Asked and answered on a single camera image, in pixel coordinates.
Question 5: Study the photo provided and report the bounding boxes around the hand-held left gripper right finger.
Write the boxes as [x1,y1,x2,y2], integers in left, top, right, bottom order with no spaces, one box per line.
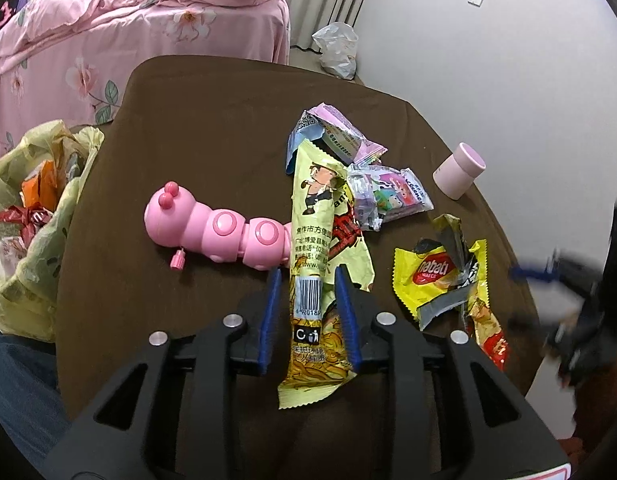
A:
[333,264,569,480]

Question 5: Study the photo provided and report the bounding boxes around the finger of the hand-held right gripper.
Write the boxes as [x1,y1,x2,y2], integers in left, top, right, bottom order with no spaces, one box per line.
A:
[509,250,607,301]
[543,307,597,366]

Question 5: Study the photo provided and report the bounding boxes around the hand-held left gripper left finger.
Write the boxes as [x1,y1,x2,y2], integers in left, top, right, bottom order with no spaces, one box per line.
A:
[43,267,284,480]

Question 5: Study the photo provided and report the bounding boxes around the yellow red wafer packet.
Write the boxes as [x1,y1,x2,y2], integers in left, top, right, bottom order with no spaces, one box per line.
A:
[466,260,509,372]

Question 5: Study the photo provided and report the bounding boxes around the torn yellow wafer wrapper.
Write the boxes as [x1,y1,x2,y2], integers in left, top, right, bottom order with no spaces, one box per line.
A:
[393,214,489,331]

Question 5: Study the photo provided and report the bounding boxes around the long yellow noodle snack packet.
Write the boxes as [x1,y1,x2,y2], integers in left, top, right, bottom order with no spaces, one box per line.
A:
[277,139,375,411]

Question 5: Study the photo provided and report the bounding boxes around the colourful cartoon snack packet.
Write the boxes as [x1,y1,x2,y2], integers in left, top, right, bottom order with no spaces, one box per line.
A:
[347,164,434,232]

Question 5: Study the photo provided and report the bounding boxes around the lilac snack wrapper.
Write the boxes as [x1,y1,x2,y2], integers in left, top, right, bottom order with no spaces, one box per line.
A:
[287,103,388,176]

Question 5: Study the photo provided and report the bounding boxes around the orange plastic bag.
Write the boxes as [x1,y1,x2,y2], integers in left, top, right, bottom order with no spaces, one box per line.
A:
[21,160,59,211]

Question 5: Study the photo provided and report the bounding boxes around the red candy wrappers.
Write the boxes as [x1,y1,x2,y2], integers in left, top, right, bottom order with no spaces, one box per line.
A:
[0,206,52,241]

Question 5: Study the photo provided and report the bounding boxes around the pink toy caterpillar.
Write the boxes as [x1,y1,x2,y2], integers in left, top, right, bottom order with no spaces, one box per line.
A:
[144,182,293,273]

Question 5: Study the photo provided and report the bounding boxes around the pink cup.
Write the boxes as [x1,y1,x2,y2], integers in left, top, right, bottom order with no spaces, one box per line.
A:
[433,142,487,201]

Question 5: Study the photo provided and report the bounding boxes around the crumpled brown wrapper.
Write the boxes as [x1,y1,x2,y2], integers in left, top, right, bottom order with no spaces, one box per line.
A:
[58,145,86,181]

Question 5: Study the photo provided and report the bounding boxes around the person's jeans-clad leg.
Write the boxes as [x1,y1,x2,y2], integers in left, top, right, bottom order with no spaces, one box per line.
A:
[0,330,72,461]

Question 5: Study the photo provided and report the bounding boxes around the white plastic bag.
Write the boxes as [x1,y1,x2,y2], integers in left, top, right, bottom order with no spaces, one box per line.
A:
[312,22,359,80]

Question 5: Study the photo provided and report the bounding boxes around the small white wrapper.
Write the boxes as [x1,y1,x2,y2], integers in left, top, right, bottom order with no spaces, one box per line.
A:
[0,240,32,276]

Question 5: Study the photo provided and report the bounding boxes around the pink floral bed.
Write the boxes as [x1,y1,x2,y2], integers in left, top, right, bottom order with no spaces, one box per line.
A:
[0,0,292,161]

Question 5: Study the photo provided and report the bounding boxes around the pink floral duvet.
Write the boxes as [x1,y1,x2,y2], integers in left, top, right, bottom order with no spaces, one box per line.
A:
[0,0,286,61]

